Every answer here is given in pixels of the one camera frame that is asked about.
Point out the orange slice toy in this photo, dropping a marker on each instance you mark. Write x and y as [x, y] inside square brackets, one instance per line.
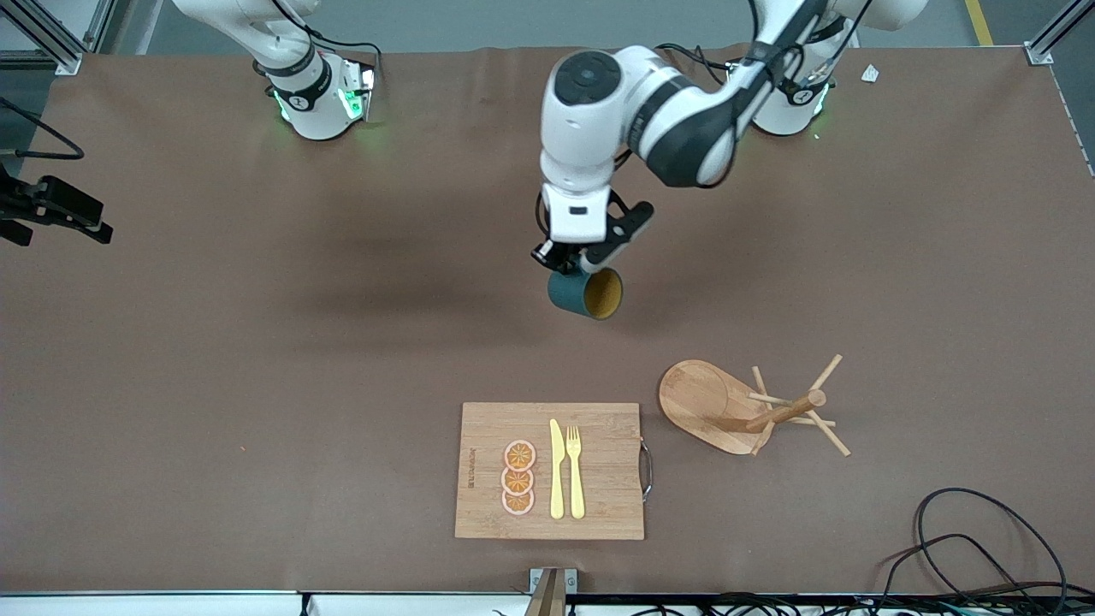
[517, 504]
[517, 482]
[519, 454]

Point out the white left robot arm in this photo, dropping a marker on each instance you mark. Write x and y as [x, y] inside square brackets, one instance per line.
[590, 128]

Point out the yellow plastic knife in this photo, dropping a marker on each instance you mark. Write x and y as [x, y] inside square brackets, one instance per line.
[557, 462]

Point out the aluminium frame profile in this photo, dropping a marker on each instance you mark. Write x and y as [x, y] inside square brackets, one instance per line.
[51, 38]
[1039, 53]

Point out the yellow plastic fork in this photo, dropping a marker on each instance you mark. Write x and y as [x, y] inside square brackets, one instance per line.
[576, 479]

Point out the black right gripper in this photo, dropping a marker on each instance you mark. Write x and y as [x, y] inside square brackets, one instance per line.
[26, 204]

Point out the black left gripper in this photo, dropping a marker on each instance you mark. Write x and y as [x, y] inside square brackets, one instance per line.
[548, 253]

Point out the wooden cup rack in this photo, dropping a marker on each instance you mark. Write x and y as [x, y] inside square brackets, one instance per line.
[697, 402]

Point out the bamboo cutting board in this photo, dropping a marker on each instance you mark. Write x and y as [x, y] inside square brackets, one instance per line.
[599, 479]

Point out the dark teal ribbed cup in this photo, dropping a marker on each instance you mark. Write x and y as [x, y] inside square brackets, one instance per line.
[569, 295]

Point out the white table edge rail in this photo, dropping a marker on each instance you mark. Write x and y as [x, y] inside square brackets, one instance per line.
[171, 604]

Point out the small white paper scrap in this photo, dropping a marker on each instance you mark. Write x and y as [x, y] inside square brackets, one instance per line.
[870, 74]

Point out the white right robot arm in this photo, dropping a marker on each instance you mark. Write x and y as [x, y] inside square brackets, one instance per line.
[308, 103]

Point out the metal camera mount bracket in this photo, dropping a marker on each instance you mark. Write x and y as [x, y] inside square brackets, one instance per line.
[552, 595]

